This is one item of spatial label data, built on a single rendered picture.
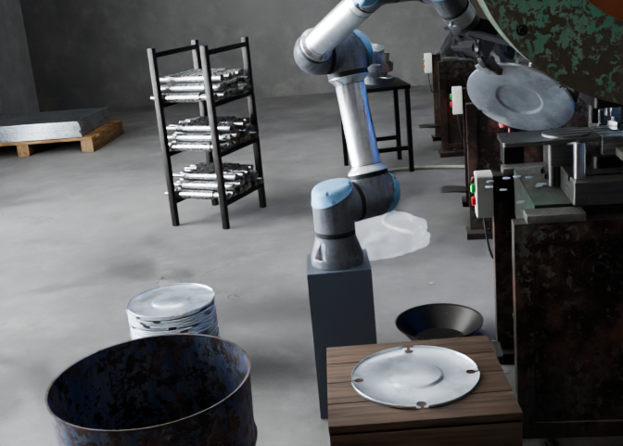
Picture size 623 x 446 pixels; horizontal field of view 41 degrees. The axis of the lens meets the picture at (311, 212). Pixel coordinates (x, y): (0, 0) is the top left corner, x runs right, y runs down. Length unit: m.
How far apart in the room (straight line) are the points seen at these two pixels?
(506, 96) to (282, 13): 6.72
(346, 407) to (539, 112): 0.98
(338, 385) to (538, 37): 0.87
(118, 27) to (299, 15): 1.96
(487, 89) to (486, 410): 0.91
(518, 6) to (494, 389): 0.81
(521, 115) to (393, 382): 0.87
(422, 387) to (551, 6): 0.85
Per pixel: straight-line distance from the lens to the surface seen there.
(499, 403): 1.83
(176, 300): 2.79
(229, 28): 9.03
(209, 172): 4.45
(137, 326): 2.76
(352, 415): 1.80
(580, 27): 1.80
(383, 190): 2.36
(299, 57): 2.28
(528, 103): 2.32
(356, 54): 2.36
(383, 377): 1.93
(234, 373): 1.90
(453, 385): 1.89
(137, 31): 9.27
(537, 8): 1.78
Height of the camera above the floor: 1.25
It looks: 16 degrees down
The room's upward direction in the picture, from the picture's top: 5 degrees counter-clockwise
